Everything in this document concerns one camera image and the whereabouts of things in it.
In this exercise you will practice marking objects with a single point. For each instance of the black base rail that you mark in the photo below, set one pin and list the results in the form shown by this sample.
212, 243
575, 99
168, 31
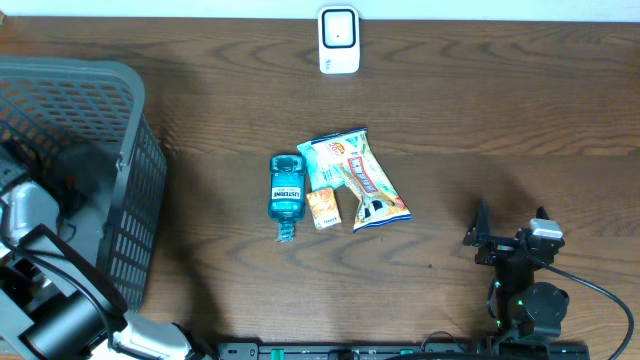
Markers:
433, 350

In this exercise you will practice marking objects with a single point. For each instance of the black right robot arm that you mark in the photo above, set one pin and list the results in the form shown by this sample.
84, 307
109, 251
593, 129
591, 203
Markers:
526, 310

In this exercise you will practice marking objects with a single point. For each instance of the teal mouthwash bottle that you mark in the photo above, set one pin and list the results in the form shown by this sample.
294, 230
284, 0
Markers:
286, 204

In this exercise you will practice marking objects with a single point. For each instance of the white barcode scanner box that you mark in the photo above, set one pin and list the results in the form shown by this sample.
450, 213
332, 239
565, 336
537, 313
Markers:
339, 47

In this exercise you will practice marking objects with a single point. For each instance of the grey plastic lattice basket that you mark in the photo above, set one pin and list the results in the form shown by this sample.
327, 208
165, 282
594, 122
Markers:
51, 103

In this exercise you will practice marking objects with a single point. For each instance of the yellow snack bag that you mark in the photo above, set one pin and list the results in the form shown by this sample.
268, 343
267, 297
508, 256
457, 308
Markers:
349, 156

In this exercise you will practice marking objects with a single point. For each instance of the pale teal snack packet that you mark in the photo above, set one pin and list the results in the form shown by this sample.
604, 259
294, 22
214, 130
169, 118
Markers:
322, 173

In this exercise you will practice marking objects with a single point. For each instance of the small orange snack packet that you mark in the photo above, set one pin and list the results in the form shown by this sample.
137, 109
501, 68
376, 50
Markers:
324, 208

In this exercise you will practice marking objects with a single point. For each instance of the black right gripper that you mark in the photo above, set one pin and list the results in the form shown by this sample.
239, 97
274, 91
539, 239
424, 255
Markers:
480, 230

